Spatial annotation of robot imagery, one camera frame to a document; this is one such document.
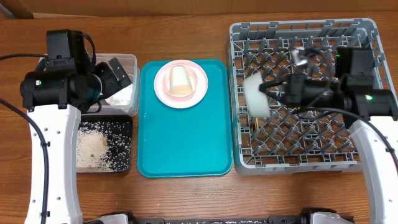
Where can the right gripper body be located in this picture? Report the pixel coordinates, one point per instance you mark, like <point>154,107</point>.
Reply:
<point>306,91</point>

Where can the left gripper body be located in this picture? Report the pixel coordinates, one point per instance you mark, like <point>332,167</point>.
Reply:
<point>110,83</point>

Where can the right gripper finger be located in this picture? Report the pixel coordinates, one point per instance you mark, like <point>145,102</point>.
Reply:
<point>272,83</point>
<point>272,95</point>

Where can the grey bowl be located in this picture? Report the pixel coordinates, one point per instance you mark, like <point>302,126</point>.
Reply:
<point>256,101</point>

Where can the white napkin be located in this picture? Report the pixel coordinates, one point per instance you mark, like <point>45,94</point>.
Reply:
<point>121,98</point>

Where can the wooden chopstick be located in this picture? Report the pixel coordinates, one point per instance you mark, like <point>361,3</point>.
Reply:
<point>256,123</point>

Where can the rice leftovers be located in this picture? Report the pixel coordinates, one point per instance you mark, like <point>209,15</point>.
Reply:
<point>91,149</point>

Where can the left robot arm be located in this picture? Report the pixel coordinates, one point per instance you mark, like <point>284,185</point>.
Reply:
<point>53,190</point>

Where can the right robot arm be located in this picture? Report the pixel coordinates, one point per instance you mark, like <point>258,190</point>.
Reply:
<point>369,113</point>

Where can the grey dishwasher rack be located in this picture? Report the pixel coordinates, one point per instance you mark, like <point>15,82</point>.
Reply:
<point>286,143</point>

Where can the clear plastic bin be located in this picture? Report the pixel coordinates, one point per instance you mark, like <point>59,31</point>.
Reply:
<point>130,62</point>

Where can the black tray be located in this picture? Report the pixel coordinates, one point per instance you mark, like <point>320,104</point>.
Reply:
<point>124,124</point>

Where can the pink plate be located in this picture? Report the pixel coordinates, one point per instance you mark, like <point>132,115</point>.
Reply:
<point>198,79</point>

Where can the cream paper cup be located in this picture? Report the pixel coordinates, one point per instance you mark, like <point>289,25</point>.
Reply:
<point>180,84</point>

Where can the teal serving tray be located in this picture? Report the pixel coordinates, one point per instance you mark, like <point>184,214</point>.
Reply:
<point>190,142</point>

